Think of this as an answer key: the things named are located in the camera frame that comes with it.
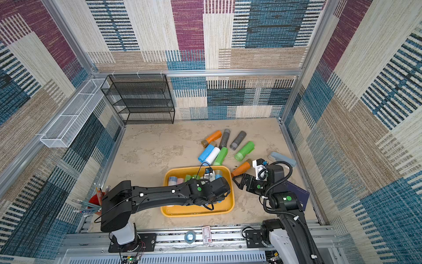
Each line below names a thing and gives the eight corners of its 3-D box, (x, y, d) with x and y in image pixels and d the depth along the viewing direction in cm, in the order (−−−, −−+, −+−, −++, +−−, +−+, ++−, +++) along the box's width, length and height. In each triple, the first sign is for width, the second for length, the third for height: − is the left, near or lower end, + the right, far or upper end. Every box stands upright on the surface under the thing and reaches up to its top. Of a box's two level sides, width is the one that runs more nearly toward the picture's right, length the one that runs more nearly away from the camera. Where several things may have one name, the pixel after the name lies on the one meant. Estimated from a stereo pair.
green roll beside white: (213, 164, 100) (213, 162, 98) (222, 148, 107) (222, 145, 105) (220, 167, 99) (220, 164, 97) (228, 150, 106) (229, 148, 104)
